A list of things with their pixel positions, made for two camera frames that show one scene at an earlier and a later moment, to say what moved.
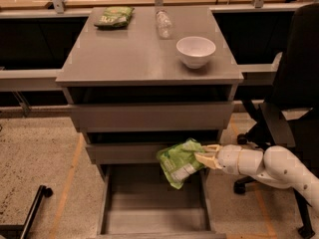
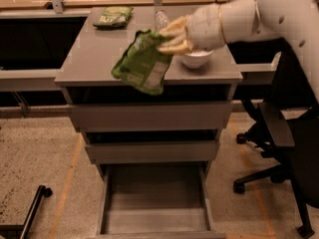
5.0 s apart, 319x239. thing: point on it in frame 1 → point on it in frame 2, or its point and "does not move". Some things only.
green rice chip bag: x=178 y=161 → x=142 y=65
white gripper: x=227 y=159 → x=205 y=27
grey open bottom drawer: x=140 y=201 does not move
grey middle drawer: x=126 y=152 does not move
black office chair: x=290 y=119 does not move
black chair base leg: x=9 y=231 does not move
